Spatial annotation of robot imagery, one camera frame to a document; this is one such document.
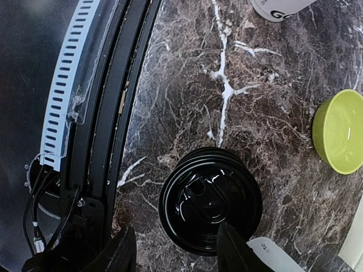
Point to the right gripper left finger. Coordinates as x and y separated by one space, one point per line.
120 254

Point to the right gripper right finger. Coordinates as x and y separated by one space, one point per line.
233 254

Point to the stack of black lids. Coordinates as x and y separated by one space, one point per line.
209 186

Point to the beige paper bag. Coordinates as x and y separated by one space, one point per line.
351 250

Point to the green bowl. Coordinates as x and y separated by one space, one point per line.
337 131

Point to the white cup holding straws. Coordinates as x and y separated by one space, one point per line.
279 10

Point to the grey slotted cable duct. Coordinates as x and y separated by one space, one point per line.
55 127

